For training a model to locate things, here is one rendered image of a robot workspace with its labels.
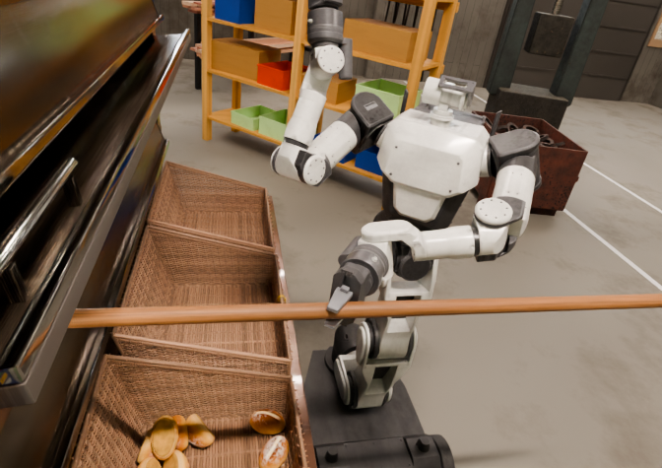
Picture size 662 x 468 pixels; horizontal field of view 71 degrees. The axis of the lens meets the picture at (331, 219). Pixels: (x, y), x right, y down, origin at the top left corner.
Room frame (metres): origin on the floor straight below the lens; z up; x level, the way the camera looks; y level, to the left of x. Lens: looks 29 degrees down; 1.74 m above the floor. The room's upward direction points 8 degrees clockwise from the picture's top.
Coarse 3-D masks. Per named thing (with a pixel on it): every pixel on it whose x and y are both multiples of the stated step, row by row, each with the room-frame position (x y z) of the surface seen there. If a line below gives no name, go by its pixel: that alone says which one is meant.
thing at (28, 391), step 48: (144, 48) 1.66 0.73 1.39; (96, 96) 1.07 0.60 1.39; (144, 96) 1.07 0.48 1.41; (48, 144) 0.76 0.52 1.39; (96, 144) 0.76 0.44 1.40; (144, 144) 0.80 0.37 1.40; (0, 240) 0.45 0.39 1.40; (48, 240) 0.45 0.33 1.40; (96, 240) 0.46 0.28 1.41; (0, 288) 0.36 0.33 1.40; (0, 336) 0.29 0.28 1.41; (48, 336) 0.30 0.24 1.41
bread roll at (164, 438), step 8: (168, 416) 0.75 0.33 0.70; (160, 424) 0.72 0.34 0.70; (168, 424) 0.73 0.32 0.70; (152, 432) 0.71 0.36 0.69; (160, 432) 0.71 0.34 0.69; (168, 432) 0.71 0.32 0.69; (176, 432) 0.72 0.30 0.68; (152, 440) 0.69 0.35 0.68; (160, 440) 0.69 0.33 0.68; (168, 440) 0.70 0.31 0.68; (176, 440) 0.71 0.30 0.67; (152, 448) 0.68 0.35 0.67; (160, 448) 0.68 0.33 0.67; (168, 448) 0.68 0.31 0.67; (160, 456) 0.67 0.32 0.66; (168, 456) 0.67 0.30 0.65
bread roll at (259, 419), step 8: (256, 416) 0.83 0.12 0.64; (264, 416) 0.83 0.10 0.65; (272, 416) 0.84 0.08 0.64; (280, 416) 0.85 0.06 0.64; (256, 424) 0.82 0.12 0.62; (264, 424) 0.82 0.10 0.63; (272, 424) 0.82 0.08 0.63; (280, 424) 0.83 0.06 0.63; (264, 432) 0.81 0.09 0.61; (272, 432) 0.81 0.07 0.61; (280, 432) 0.82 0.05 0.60
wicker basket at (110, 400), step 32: (96, 384) 0.69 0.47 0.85; (128, 384) 0.78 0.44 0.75; (160, 384) 0.81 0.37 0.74; (192, 384) 0.83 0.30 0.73; (224, 384) 0.85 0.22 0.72; (256, 384) 0.87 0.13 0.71; (288, 384) 0.90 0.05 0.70; (96, 416) 0.63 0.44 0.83; (128, 416) 0.74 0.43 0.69; (160, 416) 0.81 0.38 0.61; (224, 416) 0.85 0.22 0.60; (288, 416) 0.86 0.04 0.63; (96, 448) 0.58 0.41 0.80; (128, 448) 0.68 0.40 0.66; (192, 448) 0.75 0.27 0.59; (256, 448) 0.77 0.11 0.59
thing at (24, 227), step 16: (64, 176) 0.51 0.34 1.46; (48, 192) 0.47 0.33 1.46; (64, 192) 0.53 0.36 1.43; (32, 208) 0.43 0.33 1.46; (16, 224) 0.39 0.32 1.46; (32, 224) 0.40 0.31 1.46; (16, 240) 0.37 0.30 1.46; (0, 256) 0.34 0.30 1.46; (0, 272) 0.32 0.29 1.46; (16, 272) 0.34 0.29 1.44; (16, 288) 0.34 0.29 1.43
